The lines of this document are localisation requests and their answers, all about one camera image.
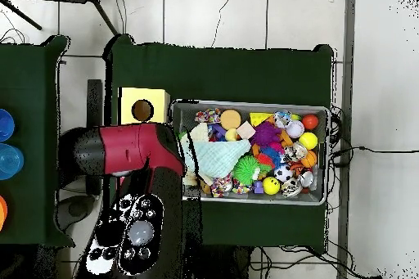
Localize mint green cloth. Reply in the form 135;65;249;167
179;136;252;186

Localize clear mesh bin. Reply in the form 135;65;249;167
168;100;331;206

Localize wooden three-hole sorting box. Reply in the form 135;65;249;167
117;87;171;126

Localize cream knitted cloth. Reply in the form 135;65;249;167
182;122;212;187

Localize orange round disc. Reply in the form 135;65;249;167
220;109;243;130

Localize wooden cube block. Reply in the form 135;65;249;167
237;120;256;141

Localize green spiky ball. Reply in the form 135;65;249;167
232;155;261;186

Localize purple spiky ball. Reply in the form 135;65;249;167
251;120;283;150

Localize dark green table cloth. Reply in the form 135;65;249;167
103;33;335;250

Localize crushed silver can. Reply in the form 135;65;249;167
286;142;309;163

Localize yellow ball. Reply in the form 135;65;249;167
299;131;319;151

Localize red ball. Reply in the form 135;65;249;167
301;113;320;130

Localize dark green side-table cloth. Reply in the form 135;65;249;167
0;35;74;249

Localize light blue plastic cup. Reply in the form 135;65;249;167
0;143;25;182

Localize dark blue plastic cup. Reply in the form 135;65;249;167
0;108;16;143

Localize orange plastic cup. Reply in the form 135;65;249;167
0;195;8;231

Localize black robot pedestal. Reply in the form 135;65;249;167
186;245;264;279

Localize black floor cable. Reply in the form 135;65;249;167
330;142;419;161

